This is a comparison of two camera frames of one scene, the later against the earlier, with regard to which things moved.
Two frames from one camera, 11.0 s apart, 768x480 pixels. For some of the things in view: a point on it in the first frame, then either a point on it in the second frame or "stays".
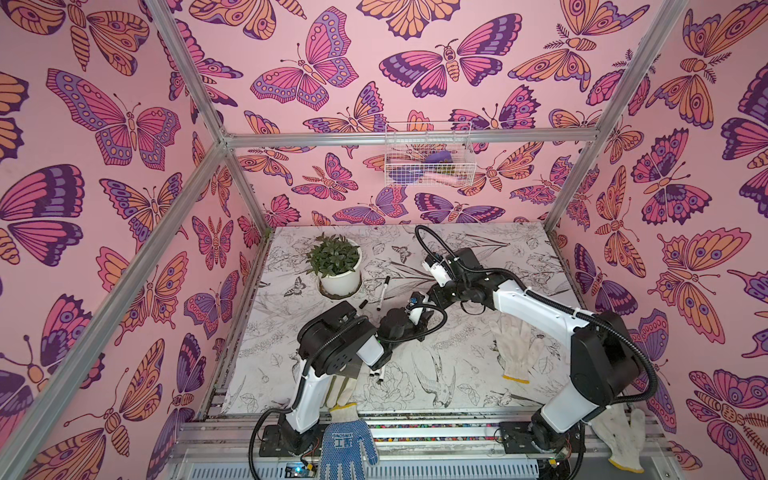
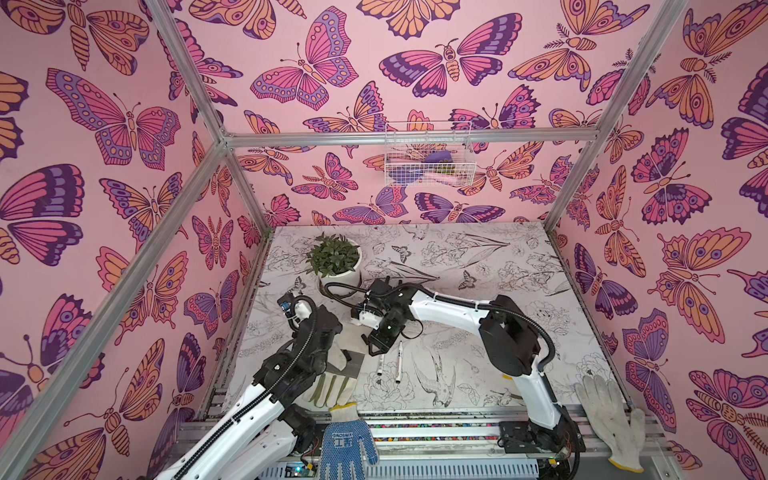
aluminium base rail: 414,443 stays
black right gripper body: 432,294 to 380,335
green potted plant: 332,255 stays
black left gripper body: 417,332 to 334,327
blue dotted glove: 343,441 stays
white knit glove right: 625,438 stays
